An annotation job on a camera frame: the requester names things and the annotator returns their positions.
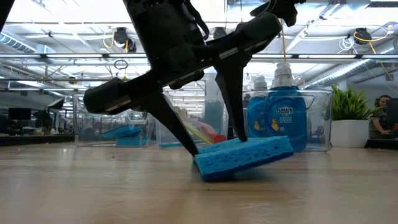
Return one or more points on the person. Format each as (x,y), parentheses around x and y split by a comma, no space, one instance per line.
(381,118)

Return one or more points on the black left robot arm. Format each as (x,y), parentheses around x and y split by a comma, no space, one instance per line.
(4,12)

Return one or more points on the yellow-green dish brush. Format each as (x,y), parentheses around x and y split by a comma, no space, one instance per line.
(194,127)

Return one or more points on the clear tall plastic bin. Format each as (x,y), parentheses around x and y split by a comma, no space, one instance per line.
(211,102)

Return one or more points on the green plant in white pot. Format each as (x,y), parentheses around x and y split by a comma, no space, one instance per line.
(349,105)

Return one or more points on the blue dish soap bottle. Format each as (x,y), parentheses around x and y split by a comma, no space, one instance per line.
(286,118)
(256,118)

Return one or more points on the black monitor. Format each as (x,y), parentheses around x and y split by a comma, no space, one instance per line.
(19,114)

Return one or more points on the clear shallow plastic bin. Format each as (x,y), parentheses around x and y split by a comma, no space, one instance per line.
(93,124)
(317,124)

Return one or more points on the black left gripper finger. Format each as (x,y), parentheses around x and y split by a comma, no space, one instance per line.
(174,124)
(233,93)

